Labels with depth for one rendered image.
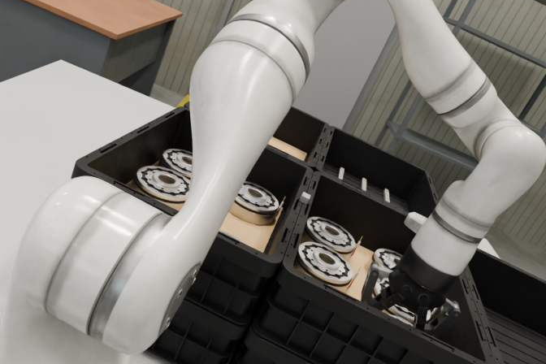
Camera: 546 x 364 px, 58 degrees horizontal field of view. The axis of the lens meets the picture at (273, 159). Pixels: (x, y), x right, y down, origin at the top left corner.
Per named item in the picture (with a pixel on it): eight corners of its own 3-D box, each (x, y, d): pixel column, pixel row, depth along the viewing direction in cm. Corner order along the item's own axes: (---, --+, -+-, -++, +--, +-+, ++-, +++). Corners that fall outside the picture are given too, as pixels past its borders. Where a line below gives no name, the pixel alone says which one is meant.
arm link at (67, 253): (6, 199, 28) (-40, 392, 35) (153, 279, 27) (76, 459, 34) (97, 148, 36) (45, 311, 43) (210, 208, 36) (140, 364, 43)
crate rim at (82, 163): (272, 282, 63) (279, 267, 62) (64, 179, 64) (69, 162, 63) (309, 179, 100) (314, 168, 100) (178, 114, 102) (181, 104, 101)
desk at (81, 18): (152, 102, 366) (183, 13, 342) (76, 166, 245) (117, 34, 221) (65, 66, 360) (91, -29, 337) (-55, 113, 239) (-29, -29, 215)
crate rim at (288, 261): (489, 390, 62) (500, 376, 61) (272, 282, 63) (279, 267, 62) (444, 244, 99) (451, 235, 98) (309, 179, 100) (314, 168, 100)
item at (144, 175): (178, 208, 79) (179, 205, 79) (123, 179, 80) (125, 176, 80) (201, 188, 89) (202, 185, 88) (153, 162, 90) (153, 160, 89)
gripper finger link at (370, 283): (379, 262, 71) (373, 296, 72) (366, 259, 71) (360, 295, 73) (379, 270, 68) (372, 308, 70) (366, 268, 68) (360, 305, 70)
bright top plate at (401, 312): (433, 333, 77) (435, 331, 77) (374, 305, 78) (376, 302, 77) (425, 296, 87) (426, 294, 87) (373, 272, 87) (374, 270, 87)
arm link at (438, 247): (457, 247, 74) (480, 213, 72) (471, 287, 64) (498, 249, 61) (402, 219, 74) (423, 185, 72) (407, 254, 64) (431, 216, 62)
